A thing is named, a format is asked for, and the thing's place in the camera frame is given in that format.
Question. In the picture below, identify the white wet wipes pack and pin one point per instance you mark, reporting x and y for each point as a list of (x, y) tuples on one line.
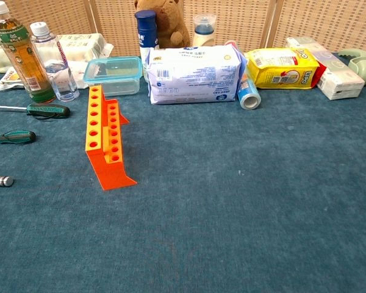
[(195, 73)]

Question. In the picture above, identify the clear water bottle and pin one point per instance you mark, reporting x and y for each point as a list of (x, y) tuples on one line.
[(58, 79)]

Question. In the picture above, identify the orange tool rack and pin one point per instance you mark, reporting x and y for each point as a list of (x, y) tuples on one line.
[(109, 174)]

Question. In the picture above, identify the red yellow snack box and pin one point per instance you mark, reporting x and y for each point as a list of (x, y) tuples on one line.
[(321, 73)]

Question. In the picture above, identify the wicker folding screen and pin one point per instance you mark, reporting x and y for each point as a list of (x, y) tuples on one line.
[(323, 21)]

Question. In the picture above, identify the pastel tissue pack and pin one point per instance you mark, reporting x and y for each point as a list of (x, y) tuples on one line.
[(338, 76)]

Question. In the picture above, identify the yellow snack bag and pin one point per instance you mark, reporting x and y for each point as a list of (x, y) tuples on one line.
[(280, 70)]

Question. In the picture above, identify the white bottle clear cap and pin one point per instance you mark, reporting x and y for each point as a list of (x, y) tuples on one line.
[(203, 36)]

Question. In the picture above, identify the blue plastic wrap roll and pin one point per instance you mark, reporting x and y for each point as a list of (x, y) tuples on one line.
[(248, 94)]

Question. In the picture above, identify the clear container teal lid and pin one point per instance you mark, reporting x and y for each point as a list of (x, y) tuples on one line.
[(116, 73)]

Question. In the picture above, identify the brown capybara plush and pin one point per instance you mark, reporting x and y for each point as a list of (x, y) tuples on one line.
[(170, 21)]

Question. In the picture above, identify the blue white spray can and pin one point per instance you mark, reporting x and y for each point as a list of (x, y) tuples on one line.
[(146, 30)]

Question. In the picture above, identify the green tea bottle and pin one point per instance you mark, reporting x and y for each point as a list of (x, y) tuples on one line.
[(27, 61)]

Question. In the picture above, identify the blue table cloth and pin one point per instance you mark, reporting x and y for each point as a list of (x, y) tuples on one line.
[(216, 198)]

